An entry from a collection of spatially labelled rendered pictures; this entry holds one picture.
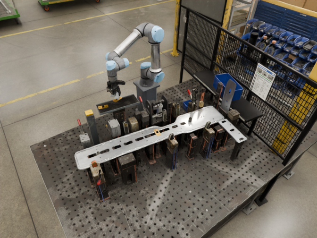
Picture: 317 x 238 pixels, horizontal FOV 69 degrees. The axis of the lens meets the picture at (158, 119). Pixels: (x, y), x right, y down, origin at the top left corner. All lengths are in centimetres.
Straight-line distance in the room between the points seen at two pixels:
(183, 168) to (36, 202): 174
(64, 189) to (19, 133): 189
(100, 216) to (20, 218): 126
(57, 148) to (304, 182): 288
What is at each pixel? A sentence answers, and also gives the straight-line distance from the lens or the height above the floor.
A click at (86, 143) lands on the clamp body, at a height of 102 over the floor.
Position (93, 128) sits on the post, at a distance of 217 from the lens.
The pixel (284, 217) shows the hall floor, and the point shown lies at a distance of 307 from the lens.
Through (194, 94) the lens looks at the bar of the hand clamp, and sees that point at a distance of 223.
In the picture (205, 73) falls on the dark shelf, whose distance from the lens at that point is 281.
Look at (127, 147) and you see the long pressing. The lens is 195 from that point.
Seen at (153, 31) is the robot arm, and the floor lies 172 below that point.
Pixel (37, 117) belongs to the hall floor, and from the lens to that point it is 406.
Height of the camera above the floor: 249
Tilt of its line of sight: 43 degrees down
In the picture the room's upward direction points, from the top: 1 degrees clockwise
